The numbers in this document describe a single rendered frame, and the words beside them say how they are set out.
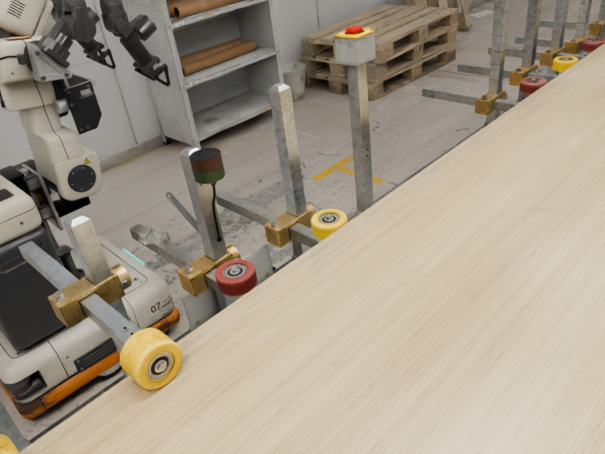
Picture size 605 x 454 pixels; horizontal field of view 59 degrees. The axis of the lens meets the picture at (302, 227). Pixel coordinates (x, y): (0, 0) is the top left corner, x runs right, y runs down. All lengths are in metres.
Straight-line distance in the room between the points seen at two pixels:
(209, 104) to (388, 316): 3.60
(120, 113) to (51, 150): 1.99
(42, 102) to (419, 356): 1.57
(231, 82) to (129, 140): 0.99
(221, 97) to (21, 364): 2.89
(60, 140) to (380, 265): 1.34
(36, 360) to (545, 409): 1.69
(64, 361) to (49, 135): 0.80
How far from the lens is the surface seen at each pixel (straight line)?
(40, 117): 2.06
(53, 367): 2.14
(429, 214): 1.19
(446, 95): 2.11
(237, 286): 1.04
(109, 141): 4.01
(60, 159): 2.07
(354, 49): 1.33
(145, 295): 2.19
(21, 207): 1.89
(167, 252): 1.27
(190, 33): 4.23
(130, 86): 4.02
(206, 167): 1.02
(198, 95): 4.31
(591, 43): 2.37
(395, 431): 0.78
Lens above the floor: 1.53
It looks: 33 degrees down
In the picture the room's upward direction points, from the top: 8 degrees counter-clockwise
